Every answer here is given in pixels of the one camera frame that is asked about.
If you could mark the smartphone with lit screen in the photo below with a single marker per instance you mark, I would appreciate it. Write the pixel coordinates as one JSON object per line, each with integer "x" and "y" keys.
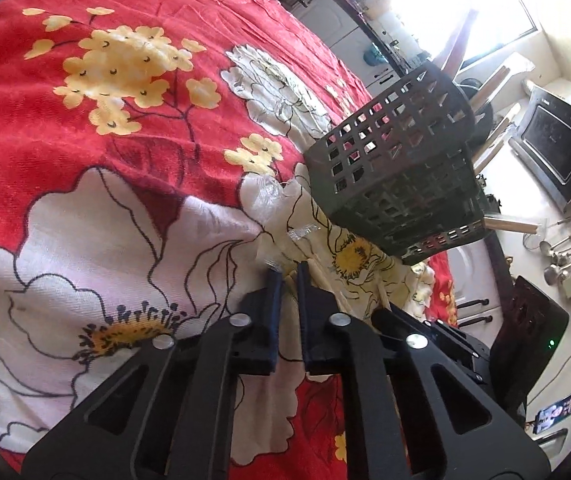
{"x": 558, "y": 412}

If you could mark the dark green utensil holder basket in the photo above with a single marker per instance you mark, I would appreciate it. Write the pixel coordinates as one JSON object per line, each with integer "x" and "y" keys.
{"x": 400, "y": 185}

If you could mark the row of hanging kitchen utensils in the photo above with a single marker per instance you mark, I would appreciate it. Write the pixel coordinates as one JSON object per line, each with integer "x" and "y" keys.
{"x": 565, "y": 260}

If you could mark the blue cabinet door holder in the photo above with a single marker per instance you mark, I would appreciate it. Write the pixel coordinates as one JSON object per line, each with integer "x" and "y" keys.
{"x": 373, "y": 57}

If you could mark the black microwave oven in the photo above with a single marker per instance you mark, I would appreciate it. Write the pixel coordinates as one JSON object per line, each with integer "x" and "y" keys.
{"x": 550, "y": 135}

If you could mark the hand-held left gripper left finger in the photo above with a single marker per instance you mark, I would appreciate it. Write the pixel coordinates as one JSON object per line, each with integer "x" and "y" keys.
{"x": 274, "y": 320}

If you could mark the chopstick pair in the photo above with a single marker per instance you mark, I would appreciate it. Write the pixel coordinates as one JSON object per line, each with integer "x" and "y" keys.
{"x": 460, "y": 42}
{"x": 490, "y": 152}
{"x": 493, "y": 85}
{"x": 510, "y": 223}

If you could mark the clear plastic wrapper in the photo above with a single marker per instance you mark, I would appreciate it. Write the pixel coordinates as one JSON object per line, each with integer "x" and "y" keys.
{"x": 270, "y": 200}

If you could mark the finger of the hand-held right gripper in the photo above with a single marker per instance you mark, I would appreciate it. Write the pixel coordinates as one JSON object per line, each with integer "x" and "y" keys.
{"x": 455, "y": 342}

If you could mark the red floral tablecloth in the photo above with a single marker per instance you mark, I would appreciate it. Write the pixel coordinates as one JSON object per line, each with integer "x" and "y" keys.
{"x": 65, "y": 160}

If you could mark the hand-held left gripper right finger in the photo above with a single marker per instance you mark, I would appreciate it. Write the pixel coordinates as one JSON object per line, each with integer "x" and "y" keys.
{"x": 310, "y": 320}

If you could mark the kitchen window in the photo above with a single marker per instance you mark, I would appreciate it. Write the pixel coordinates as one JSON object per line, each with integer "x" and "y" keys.
{"x": 495, "y": 5}

